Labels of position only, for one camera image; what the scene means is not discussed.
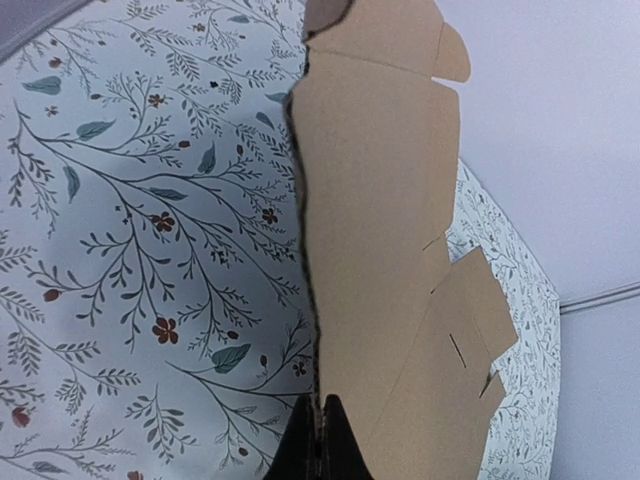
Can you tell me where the brown cardboard box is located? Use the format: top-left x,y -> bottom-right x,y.
286,1 -> 518,479

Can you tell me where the floral patterned table mat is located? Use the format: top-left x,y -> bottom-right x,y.
0,0 -> 561,480

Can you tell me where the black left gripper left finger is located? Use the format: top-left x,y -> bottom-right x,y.
267,397 -> 318,480

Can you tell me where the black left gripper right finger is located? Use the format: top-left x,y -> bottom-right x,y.
322,395 -> 373,480

